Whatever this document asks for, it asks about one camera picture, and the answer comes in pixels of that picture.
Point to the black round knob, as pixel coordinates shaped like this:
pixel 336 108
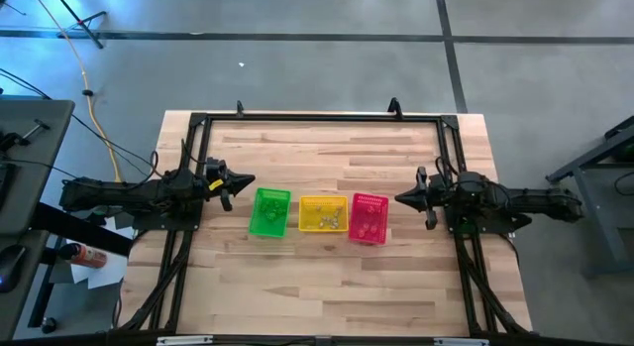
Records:
pixel 48 325

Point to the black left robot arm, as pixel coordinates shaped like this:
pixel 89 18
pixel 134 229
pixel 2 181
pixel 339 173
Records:
pixel 124 192

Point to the black beam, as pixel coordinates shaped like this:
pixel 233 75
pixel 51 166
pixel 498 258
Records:
pixel 79 229

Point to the green plastic basket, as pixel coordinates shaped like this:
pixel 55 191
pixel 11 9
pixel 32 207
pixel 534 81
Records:
pixel 257 227

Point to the yellow plastic basket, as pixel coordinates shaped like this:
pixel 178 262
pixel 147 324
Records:
pixel 307 207

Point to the silver metal bracket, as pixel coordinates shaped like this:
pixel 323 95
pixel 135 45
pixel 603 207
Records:
pixel 460 342
pixel 183 340

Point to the black frame clamp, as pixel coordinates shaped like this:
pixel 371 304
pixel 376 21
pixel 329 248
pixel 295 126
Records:
pixel 394 108
pixel 240 108

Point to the black clamp tool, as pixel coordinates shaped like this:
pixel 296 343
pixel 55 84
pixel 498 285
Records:
pixel 20 137

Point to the black computer mouse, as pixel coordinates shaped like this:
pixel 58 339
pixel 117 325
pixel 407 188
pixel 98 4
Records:
pixel 11 266

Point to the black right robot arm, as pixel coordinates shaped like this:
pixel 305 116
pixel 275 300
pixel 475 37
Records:
pixel 535 202

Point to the black tripod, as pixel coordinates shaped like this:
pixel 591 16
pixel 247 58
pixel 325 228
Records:
pixel 79 19

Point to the grey metal stand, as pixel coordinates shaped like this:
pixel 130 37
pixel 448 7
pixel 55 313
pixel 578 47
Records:
pixel 604 222

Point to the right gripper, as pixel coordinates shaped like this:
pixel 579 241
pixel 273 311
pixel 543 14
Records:
pixel 436 197

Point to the red plastic basket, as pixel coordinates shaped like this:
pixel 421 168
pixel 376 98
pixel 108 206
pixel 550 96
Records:
pixel 379 199

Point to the yellow tape label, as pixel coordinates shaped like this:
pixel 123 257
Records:
pixel 216 184

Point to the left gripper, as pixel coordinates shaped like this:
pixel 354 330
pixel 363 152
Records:
pixel 215 170

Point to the grey desk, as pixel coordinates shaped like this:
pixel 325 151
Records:
pixel 20 306
pixel 34 162

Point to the orange spray can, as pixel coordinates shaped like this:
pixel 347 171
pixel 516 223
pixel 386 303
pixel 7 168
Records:
pixel 86 257

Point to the white paper sheets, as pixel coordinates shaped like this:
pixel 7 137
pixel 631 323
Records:
pixel 106 274

